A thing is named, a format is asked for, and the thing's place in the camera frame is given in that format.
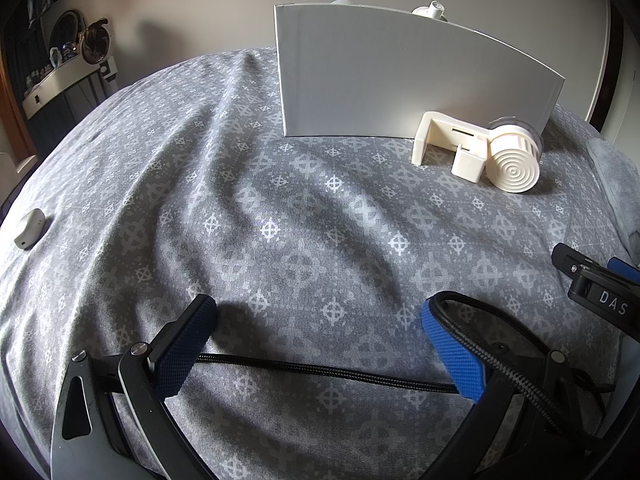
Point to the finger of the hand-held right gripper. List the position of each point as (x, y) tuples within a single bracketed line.
[(622, 269), (610, 296)]

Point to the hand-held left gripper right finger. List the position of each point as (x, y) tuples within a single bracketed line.
[(450, 355)]

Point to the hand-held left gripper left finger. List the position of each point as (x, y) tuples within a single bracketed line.
[(187, 355)]

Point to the white storage box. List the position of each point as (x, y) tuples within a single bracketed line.
[(400, 75)]

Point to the blue label spray can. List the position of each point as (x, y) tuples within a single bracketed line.
[(432, 10)]

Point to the plain grey pillow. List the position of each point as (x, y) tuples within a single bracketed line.
[(617, 175)]

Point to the grey patterned blanket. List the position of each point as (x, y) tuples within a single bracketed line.
[(225, 185)]

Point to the white earbuds case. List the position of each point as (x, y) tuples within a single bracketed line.
[(27, 230)]

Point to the small brown fan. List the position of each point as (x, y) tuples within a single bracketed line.
[(95, 42)]

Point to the white wall shelf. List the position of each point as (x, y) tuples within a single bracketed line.
[(55, 82)]

